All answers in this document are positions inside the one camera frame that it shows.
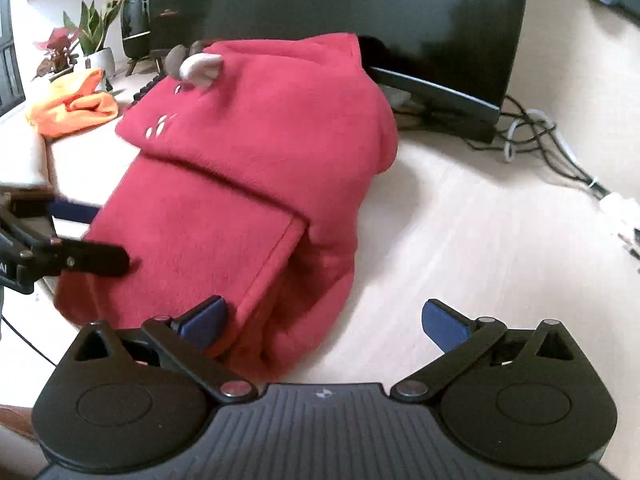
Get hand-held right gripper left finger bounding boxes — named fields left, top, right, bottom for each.
left=75, top=295, right=253, bottom=404

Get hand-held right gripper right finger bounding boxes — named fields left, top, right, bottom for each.
left=390, top=298, right=576, bottom=404

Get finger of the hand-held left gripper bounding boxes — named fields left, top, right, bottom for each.
left=47, top=238, right=132, bottom=277
left=10, top=195, right=104, bottom=224

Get red hoodie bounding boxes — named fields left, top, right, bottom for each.
left=52, top=32, right=401, bottom=382

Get white pad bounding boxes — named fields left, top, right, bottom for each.
left=0, top=129, right=57, bottom=192

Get orange cloth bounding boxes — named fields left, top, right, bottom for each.
left=26, top=67, right=120, bottom=139

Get black keyboard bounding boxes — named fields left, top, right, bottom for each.
left=131, top=72, right=166, bottom=109

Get red leaf potted plant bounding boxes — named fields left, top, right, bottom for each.
left=32, top=26, right=84, bottom=82

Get green potted plant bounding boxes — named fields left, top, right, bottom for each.
left=62, top=0, right=124, bottom=82

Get black speaker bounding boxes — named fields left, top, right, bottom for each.
left=121, top=0, right=153, bottom=77

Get black computer monitor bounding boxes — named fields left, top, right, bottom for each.
left=150, top=0, right=532, bottom=144

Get thin black cable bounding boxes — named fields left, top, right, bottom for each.
left=0, top=312, right=57, bottom=367

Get black cables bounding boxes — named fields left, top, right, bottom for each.
left=467, top=94, right=614, bottom=199

